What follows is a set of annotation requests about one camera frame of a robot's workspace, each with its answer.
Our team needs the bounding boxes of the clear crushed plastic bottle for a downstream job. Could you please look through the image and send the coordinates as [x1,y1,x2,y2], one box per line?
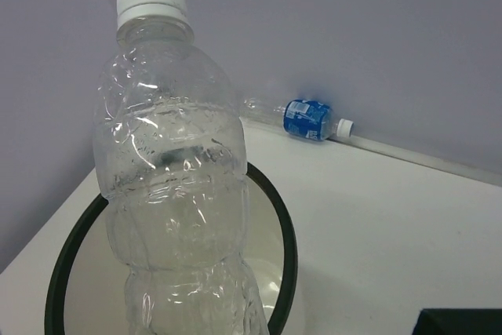
[93,0,268,334]

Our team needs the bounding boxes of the white bin with black rim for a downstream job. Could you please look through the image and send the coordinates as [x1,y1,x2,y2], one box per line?
[43,165,305,334]

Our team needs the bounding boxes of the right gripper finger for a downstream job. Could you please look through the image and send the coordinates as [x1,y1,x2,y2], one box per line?
[413,308,501,335]

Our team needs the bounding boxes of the aluminium back rail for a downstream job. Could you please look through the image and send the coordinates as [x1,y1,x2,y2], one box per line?
[242,118,501,187]

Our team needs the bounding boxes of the blue label plastic bottle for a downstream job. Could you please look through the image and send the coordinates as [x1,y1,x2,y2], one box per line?
[241,97,354,141]

